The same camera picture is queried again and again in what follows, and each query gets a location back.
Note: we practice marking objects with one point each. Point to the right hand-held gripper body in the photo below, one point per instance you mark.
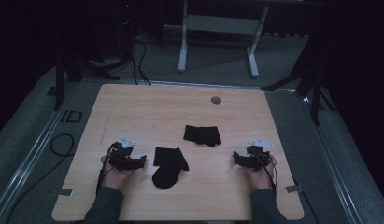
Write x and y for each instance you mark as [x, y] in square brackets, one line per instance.
[260, 154]

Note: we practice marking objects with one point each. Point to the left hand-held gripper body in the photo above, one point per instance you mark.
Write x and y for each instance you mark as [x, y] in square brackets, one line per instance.
[120, 155]

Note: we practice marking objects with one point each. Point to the person's left hand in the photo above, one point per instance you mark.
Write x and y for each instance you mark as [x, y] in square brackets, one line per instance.
[115, 179]

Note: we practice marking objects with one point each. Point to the person's right hand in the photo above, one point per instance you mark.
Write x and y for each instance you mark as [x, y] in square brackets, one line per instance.
[261, 179]

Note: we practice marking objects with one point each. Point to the folded black sock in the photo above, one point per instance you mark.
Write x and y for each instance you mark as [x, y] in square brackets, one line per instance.
[202, 135]

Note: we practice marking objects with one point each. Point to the grey tape strip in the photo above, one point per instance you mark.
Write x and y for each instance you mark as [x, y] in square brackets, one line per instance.
[294, 188]
[65, 192]

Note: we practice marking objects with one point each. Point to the grey round table grommet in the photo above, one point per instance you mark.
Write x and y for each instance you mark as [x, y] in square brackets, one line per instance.
[216, 100]

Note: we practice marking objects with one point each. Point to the black tripod stand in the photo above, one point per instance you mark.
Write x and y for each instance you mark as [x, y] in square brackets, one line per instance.
[71, 67]
[308, 81]

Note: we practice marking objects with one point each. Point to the metal floor rail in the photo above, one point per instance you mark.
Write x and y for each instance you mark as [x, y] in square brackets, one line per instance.
[27, 165]
[331, 161]

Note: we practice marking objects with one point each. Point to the white metal desk frame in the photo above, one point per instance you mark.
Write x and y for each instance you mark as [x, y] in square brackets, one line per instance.
[222, 26]

